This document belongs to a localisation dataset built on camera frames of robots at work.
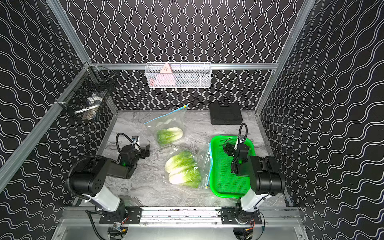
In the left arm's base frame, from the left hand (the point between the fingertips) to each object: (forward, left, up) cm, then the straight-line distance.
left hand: (140, 142), depth 95 cm
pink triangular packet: (+27, -15, +29) cm, 42 cm away
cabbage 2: (-12, -28, +3) cm, 30 cm away
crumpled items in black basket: (+11, +26, +21) cm, 35 cm away
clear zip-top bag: (+14, -21, +10) cm, 27 cm away
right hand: (+5, -61, -1) cm, 61 cm away
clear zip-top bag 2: (-10, -39, +9) cm, 42 cm away
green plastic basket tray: (-20, -52, -5) cm, 56 cm away
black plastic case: (+31, -56, -1) cm, 64 cm away
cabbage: (+4, -15, +2) cm, 16 cm away
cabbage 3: (-20, -33, +2) cm, 39 cm away
